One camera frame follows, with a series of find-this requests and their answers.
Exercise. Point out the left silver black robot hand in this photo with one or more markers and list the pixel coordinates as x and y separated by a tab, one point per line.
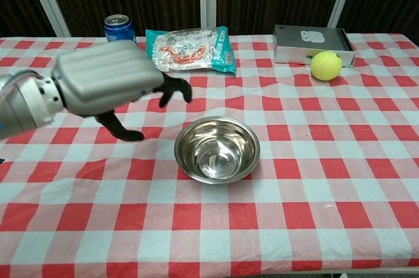
104	75

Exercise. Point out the grey earbuds box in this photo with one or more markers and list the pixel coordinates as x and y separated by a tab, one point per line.
294	45

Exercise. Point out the teal snack bag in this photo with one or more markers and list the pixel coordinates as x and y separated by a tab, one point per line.
196	49

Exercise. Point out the yellow tennis ball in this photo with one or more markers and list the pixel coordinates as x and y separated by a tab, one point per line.
326	65

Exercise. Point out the blue drink can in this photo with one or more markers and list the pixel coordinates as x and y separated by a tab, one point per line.
114	31

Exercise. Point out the red white checkered tablecloth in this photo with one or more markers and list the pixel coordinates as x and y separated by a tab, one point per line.
294	193

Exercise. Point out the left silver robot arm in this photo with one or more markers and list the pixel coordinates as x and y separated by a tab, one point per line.
23	104

